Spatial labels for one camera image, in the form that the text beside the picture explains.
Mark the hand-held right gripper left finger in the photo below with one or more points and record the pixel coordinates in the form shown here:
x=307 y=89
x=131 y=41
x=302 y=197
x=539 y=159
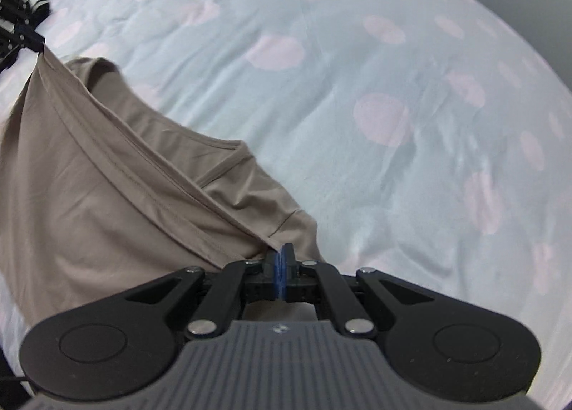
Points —
x=268 y=267

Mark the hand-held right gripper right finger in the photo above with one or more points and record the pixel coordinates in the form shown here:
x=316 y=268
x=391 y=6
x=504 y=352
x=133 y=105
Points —
x=291 y=267

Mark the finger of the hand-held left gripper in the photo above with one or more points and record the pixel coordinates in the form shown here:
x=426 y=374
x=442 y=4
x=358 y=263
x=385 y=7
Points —
x=24 y=25
x=6 y=52

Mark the taupe shirt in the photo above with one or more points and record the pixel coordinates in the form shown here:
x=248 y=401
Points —
x=111 y=195

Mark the pink polka dot bed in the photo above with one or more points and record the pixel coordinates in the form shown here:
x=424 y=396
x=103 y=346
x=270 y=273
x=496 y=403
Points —
x=357 y=79

